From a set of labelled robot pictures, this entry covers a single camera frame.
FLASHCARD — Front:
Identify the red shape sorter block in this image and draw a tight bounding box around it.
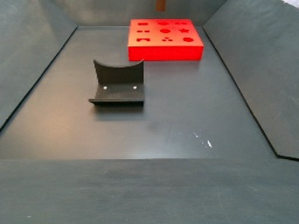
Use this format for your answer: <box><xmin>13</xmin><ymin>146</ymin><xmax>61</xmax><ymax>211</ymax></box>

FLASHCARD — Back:
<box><xmin>126</xmin><ymin>19</ymin><xmax>204</xmax><ymax>61</ymax></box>

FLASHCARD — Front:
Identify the black curved holder stand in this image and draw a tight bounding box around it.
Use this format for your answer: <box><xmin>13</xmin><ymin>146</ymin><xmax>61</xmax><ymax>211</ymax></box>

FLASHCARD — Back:
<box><xmin>88</xmin><ymin>60</ymin><xmax>145</xmax><ymax>105</ymax></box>

